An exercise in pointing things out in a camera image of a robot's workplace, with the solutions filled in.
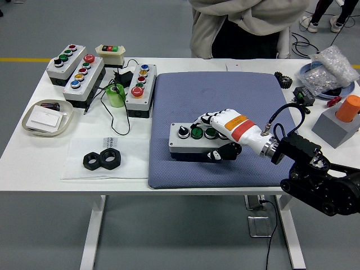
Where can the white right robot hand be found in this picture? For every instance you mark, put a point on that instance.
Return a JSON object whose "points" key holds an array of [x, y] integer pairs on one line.
{"points": [[242, 126]]}

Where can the four-button grey control box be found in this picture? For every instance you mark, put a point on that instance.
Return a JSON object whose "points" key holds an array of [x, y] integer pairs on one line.
{"points": [[182, 143]]}

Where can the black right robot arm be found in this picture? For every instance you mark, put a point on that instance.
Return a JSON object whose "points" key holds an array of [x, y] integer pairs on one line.
{"points": [[303, 149]]}

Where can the short grey five-button box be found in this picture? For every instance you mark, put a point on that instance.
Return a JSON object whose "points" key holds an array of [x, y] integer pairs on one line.
{"points": [[136, 104]]}

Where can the long grey five-button box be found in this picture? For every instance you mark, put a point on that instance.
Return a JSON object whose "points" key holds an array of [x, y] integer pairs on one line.
{"points": [[76, 92]]}

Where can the blue-grey fabric mat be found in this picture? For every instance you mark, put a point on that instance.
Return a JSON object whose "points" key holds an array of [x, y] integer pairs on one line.
{"points": [[205, 95]]}

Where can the black gear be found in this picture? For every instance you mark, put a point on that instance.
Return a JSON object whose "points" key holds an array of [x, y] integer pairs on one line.
{"points": [[283, 80]]}

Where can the black module with green terminal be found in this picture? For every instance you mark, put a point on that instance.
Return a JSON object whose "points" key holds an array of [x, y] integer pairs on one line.
{"points": [[305, 97]]}

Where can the bag of silver parts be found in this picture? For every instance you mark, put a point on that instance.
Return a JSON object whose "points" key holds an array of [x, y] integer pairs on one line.
{"points": [[315, 80]]}

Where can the grey block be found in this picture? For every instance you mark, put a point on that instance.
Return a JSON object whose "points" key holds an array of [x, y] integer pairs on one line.
{"points": [[329, 129]]}

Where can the red clip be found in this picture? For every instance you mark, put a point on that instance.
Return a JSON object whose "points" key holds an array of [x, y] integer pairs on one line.
{"points": [[333, 101]]}

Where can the person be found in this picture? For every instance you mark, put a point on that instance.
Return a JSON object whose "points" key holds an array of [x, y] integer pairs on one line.
{"points": [[247, 28]]}

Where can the grey floor socket plate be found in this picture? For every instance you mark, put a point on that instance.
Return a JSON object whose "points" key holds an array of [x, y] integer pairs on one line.
{"points": [[258, 226]]}

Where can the orange cylinder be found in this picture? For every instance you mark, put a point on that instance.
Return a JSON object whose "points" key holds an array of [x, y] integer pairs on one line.
{"points": [[348, 108]]}

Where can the bubble wrap bag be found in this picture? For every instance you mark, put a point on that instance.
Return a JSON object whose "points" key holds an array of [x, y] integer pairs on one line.
{"points": [[334, 62]]}

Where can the white table leg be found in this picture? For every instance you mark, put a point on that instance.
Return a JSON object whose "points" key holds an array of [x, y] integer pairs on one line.
{"points": [[92, 233], [292, 233]]}

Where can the clear printed plastic bag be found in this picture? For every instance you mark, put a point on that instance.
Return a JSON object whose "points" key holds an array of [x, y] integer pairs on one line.
{"points": [[126, 163]]}

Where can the background person's legs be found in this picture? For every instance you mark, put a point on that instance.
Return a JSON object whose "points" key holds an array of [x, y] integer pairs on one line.
{"points": [[312, 25]]}

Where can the black power adapter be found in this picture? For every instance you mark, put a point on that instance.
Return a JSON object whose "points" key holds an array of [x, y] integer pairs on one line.
{"points": [[125, 76]]}

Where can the green tape roll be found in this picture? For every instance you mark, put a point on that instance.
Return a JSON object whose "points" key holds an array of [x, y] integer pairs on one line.
{"points": [[115, 98]]}

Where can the black hex nut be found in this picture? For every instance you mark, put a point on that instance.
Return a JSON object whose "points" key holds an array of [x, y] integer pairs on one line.
{"points": [[87, 166], [115, 163]]}

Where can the white shallow tray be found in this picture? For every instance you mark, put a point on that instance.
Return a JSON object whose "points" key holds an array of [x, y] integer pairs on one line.
{"points": [[63, 125]]}

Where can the grey box with four buttons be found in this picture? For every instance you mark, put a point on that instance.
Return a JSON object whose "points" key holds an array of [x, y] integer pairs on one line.
{"points": [[60, 71]]}

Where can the dark brown small case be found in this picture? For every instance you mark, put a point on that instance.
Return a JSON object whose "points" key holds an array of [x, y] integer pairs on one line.
{"points": [[50, 106]]}

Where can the cream three-button switch box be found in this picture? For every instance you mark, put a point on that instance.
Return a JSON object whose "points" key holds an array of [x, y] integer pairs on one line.
{"points": [[112, 57]]}

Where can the white wall switch plate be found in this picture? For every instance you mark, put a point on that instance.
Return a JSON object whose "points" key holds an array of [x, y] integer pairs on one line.
{"points": [[45, 118]]}

